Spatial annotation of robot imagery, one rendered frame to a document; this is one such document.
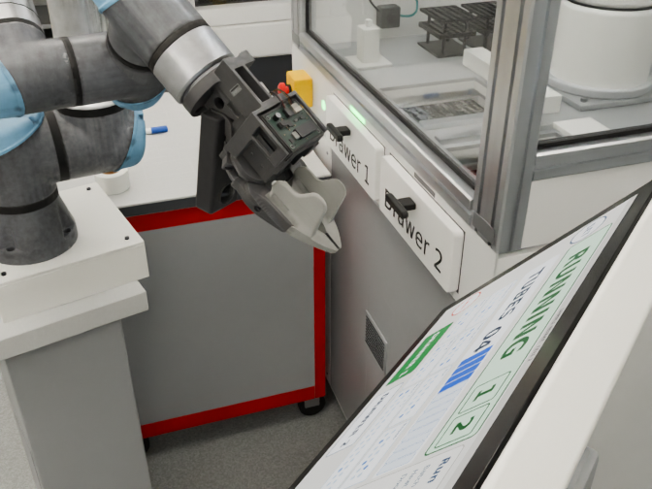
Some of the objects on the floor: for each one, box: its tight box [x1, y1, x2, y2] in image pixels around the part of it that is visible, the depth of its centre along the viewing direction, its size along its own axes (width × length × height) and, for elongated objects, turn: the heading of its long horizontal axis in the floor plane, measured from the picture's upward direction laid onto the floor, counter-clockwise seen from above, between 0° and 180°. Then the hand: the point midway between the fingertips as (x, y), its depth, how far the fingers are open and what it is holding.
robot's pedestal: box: [0, 280, 153, 489], centre depth 151 cm, size 30×30×76 cm
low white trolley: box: [57, 82, 332, 452], centre depth 202 cm, size 58×62×76 cm
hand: (326, 244), depth 77 cm, fingers closed
